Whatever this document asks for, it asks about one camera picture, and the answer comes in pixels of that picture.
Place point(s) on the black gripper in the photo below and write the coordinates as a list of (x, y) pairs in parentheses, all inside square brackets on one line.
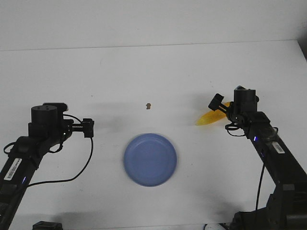
[(86, 126), (217, 104)]

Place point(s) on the yellow toy corn cob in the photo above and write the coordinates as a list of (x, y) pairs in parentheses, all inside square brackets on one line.
[(210, 117)]

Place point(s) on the blue round plate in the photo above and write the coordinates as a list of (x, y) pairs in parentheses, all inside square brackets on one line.
[(150, 159)]

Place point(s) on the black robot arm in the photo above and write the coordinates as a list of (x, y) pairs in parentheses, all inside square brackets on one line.
[(49, 126), (286, 208)]

